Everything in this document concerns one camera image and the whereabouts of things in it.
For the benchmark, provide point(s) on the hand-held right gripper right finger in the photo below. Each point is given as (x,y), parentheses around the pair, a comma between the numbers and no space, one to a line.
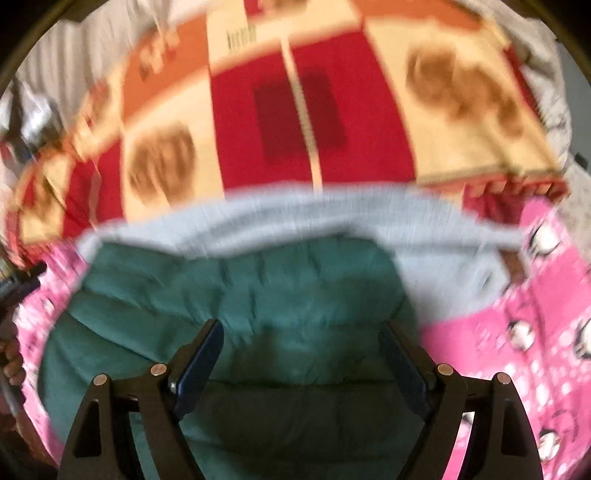
(406,369)

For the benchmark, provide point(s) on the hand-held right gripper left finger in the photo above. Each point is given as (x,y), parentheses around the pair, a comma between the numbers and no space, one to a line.
(198,369)

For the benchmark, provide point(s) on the green puffer jacket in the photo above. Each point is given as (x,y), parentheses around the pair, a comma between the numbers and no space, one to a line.
(295,300)

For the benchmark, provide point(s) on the person's left hand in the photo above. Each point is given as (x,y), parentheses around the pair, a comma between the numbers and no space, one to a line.
(11,357)

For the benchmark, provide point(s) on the light grey garment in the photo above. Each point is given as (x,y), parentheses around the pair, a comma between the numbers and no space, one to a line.
(452,258)

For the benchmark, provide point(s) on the pink penguin print blanket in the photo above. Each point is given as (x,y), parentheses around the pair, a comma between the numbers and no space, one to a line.
(531,332)

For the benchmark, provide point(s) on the shiny grey wrapping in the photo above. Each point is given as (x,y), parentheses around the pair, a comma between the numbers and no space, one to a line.
(32,115)

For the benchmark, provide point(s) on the red orange checkered blanket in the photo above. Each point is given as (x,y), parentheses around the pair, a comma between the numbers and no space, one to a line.
(323,115)

